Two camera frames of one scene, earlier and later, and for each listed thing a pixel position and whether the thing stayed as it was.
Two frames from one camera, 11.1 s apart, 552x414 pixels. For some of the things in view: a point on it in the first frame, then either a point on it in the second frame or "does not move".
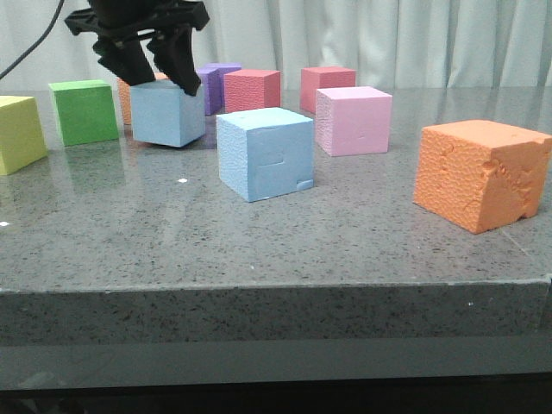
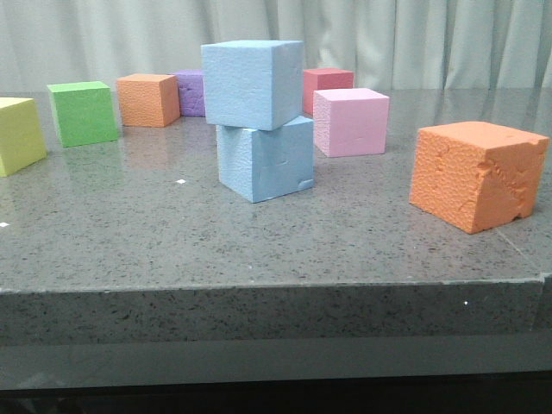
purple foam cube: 214,91 → 191,92
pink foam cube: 353,121 does not move
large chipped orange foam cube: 479,174 does not move
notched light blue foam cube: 266,153 does not move
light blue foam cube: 163,114 → 254,84
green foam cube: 85,111 does not move
